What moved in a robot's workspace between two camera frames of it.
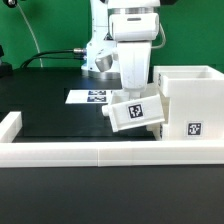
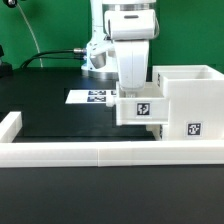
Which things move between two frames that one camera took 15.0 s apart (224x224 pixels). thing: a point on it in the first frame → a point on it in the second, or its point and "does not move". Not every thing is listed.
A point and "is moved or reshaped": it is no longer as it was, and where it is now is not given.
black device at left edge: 6,69 does not move
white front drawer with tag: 160,130 does not move
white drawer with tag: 135,113 is moved or reshaped
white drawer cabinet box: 192,97 does not move
